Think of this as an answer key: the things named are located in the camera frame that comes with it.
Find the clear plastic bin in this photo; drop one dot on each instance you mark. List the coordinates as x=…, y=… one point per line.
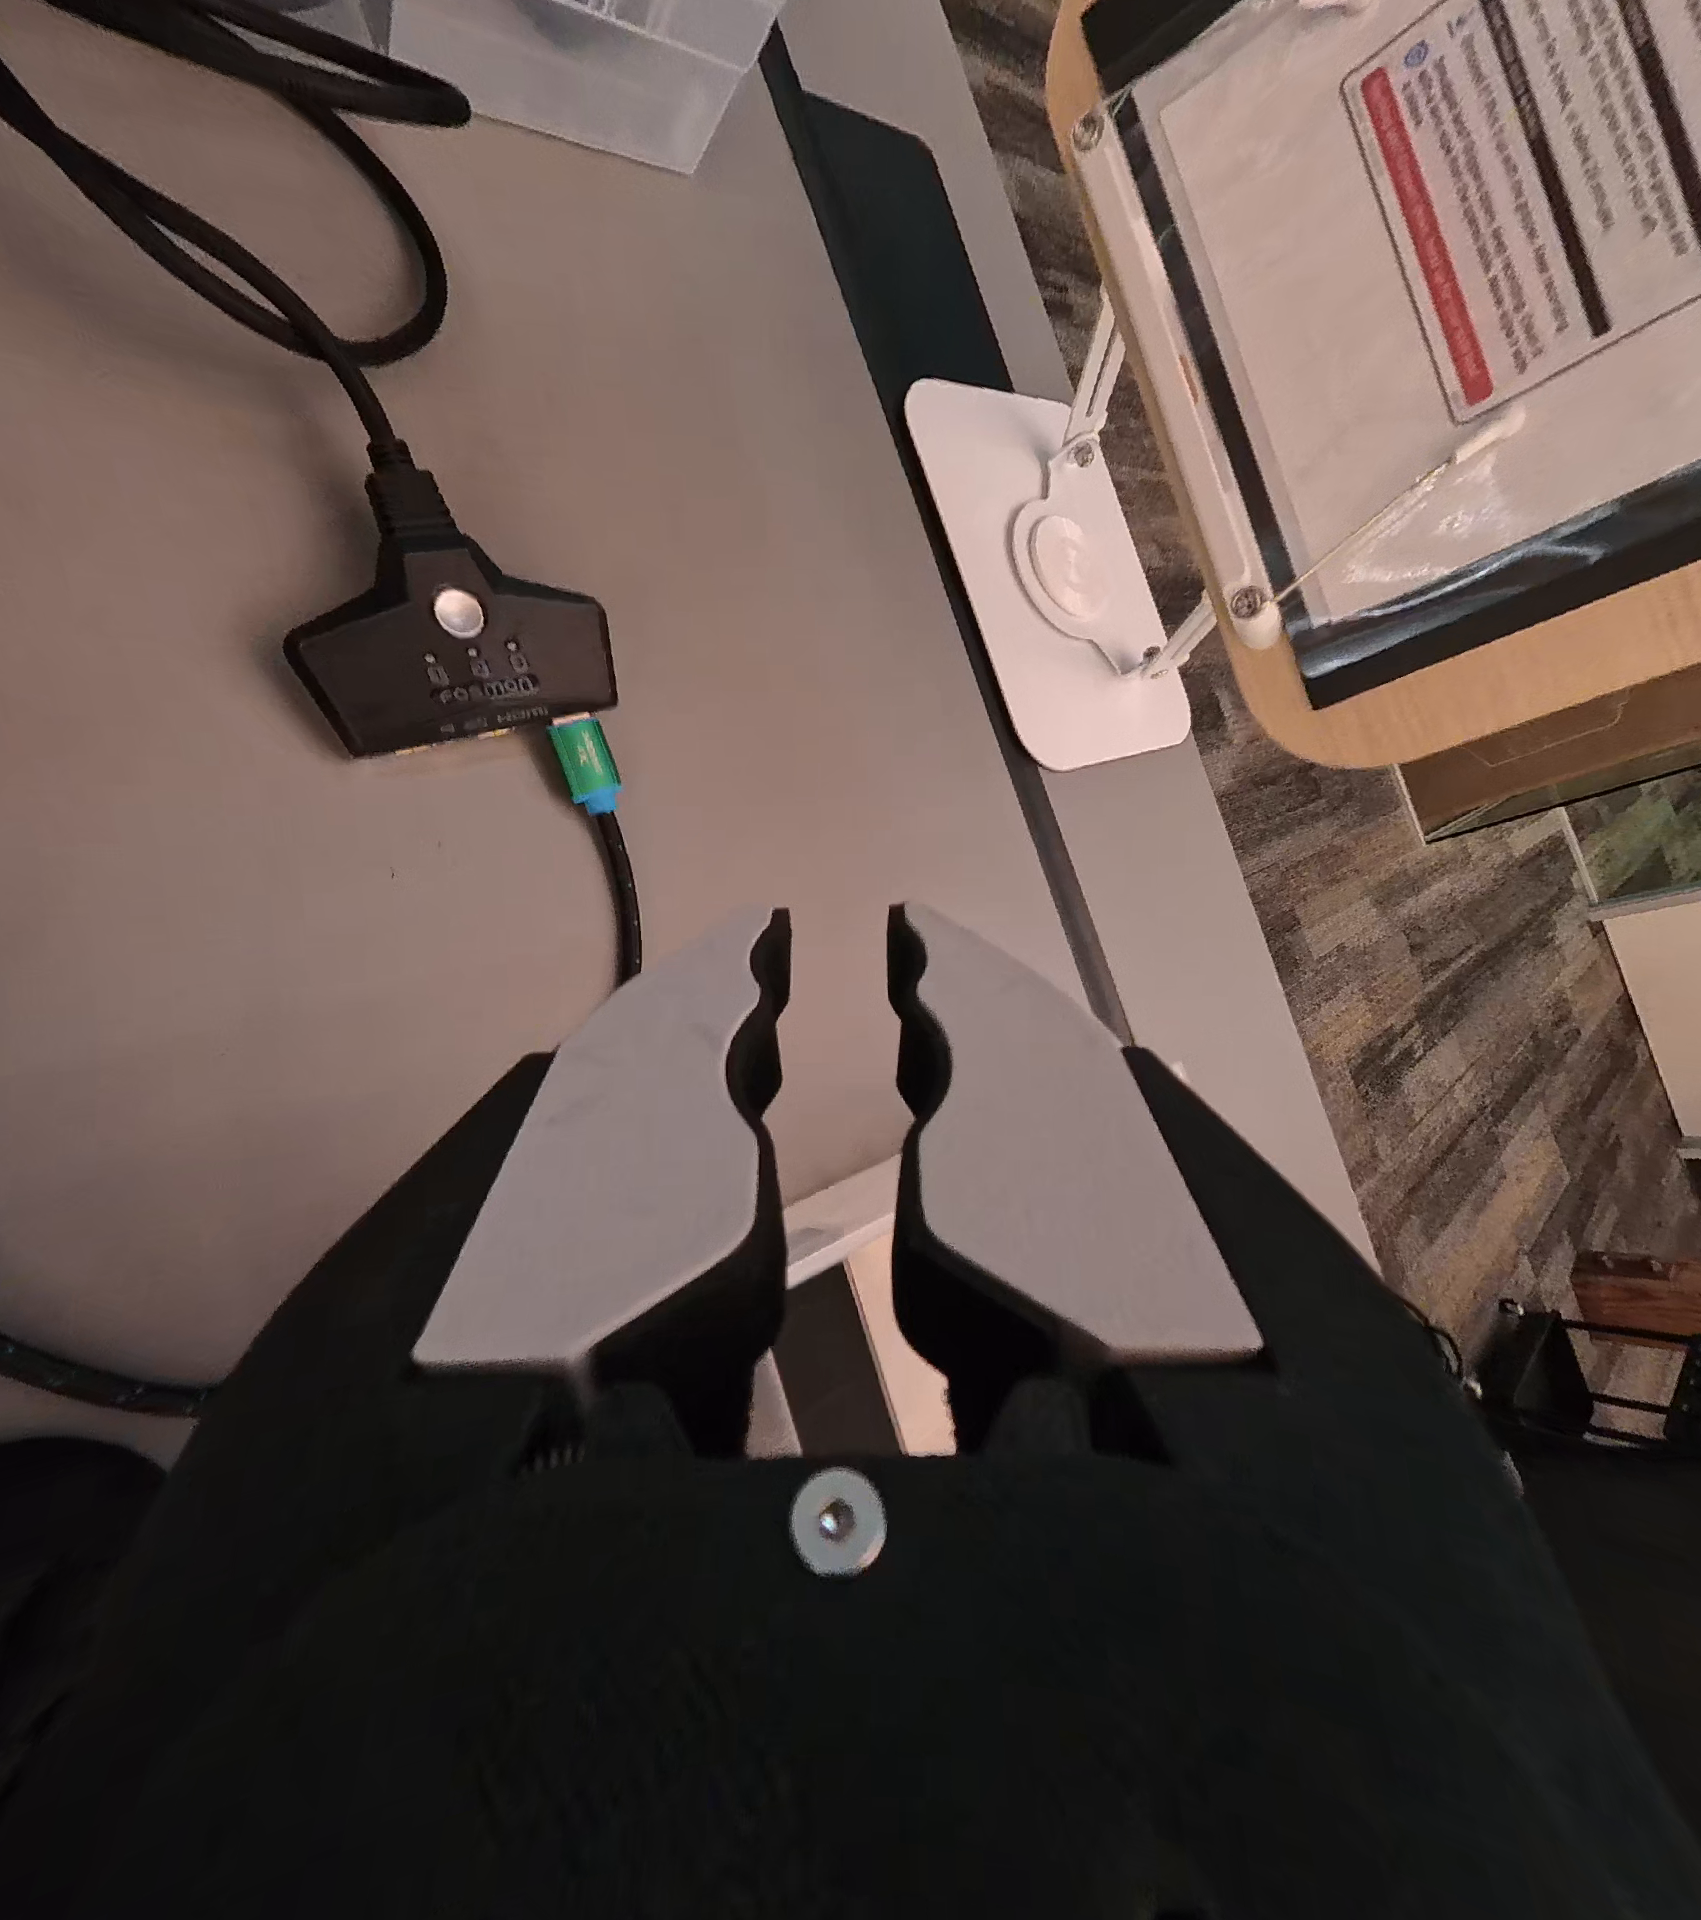
x=596, y=90

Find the black HDMI switch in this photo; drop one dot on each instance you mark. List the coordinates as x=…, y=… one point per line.
x=462, y=675

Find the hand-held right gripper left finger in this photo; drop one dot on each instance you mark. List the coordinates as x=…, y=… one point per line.
x=612, y=1170

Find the instruction sign board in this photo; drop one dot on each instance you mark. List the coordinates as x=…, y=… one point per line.
x=1390, y=300

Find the cardboard box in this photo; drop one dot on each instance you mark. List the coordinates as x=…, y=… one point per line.
x=1540, y=764

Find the white sign stand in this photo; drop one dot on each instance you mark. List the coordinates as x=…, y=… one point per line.
x=972, y=494

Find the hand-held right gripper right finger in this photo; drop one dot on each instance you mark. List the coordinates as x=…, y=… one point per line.
x=1075, y=1185

